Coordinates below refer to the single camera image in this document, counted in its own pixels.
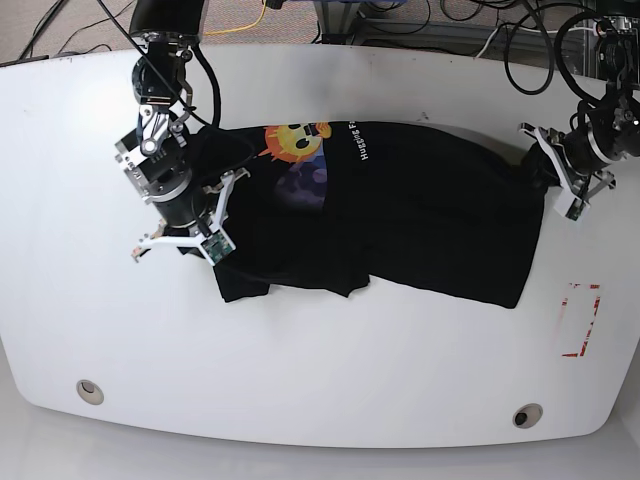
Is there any black floor cable left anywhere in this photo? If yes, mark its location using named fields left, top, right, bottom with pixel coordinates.
left=19, top=0, right=136, bottom=59

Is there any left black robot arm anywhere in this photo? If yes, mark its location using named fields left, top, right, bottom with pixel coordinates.
left=516, top=1, right=639, bottom=221

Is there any yellow cable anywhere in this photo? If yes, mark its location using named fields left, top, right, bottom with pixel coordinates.
left=204, top=0, right=266, bottom=37

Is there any red tape rectangle marker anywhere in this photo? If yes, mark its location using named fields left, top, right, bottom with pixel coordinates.
left=554, top=283, right=602, bottom=358

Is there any left table grommet hole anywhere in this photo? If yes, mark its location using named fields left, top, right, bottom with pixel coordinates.
left=76, top=380, right=105, bottom=406

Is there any white cable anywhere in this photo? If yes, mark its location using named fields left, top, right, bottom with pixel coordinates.
left=474, top=24, right=596, bottom=59

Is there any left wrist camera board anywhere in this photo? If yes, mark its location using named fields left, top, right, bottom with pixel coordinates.
left=553, top=189, right=591, bottom=223

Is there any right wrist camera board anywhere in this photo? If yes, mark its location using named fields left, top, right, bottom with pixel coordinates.
left=200, top=229, right=236, bottom=266

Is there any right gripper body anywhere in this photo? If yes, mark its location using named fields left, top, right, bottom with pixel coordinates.
left=131, top=168, right=250, bottom=261

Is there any right table grommet hole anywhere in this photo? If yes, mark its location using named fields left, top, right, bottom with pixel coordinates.
left=512, top=403, right=543, bottom=429

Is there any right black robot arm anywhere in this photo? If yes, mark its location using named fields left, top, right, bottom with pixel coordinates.
left=116, top=1, right=249, bottom=266

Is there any table grommet hole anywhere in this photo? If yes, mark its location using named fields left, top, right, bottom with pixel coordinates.
left=76, top=380, right=105, bottom=406
left=512, top=403, right=543, bottom=429

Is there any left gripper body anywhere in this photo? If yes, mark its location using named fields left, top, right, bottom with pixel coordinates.
left=519, top=122, right=618, bottom=210

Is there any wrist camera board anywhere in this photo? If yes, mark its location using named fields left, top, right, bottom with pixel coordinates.
left=200, top=229, right=236, bottom=266
left=553, top=189, right=591, bottom=223

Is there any black t-shirt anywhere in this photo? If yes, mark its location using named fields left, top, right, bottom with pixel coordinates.
left=195, top=121, right=548, bottom=309

